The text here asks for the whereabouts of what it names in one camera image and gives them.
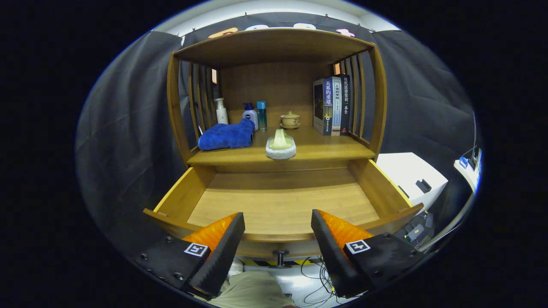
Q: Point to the teal bottle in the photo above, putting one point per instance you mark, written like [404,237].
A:
[262,115]

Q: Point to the book with light blue spine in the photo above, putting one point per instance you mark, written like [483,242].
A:
[336,111]

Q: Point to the wooden drawer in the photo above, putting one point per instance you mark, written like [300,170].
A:
[278,201]

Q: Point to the book with black spine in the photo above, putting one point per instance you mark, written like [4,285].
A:
[346,102]

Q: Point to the wooden cabinet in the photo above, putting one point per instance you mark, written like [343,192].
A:
[274,81]

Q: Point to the white filing cabinet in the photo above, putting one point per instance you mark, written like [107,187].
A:
[406,171]

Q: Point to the book with dark cover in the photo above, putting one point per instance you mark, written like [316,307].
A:
[319,107]

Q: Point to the small grey box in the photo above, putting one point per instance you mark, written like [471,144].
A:
[415,233]

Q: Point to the white desk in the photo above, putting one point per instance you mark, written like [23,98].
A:
[469,173]

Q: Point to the beige lidded teacup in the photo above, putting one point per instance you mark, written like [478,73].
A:
[290,119]

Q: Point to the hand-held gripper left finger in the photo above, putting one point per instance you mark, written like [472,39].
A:
[222,256]

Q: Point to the person's leg in khaki trousers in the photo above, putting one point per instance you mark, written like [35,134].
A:
[252,291]

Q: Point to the black backdrop cloth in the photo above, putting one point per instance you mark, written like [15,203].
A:
[428,94]

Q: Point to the white bottle with blue cap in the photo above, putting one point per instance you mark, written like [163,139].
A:
[250,115]

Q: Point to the green soap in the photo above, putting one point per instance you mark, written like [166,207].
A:
[281,143]

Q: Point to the small blue object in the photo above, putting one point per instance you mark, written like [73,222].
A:
[463,162]

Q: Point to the blue towel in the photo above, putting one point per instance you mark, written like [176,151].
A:
[224,136]

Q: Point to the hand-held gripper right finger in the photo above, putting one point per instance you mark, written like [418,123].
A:
[333,256]

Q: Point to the white pump bottle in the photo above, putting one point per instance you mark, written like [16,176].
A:
[221,114]

